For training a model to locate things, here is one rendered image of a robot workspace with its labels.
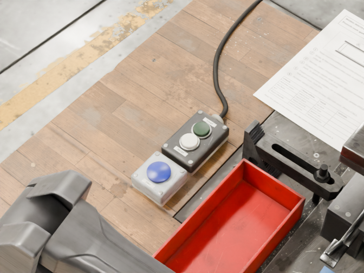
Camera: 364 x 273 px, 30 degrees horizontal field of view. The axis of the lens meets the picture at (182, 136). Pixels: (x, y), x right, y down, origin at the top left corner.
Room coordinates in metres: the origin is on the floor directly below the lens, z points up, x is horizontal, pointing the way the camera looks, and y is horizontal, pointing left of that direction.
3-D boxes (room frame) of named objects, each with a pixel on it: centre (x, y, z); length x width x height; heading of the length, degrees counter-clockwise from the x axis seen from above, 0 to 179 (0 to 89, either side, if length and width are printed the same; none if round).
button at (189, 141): (0.67, -0.01, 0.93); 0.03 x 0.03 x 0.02
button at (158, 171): (0.61, 0.04, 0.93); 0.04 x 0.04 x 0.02
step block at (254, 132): (0.64, -0.13, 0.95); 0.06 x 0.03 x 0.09; 49
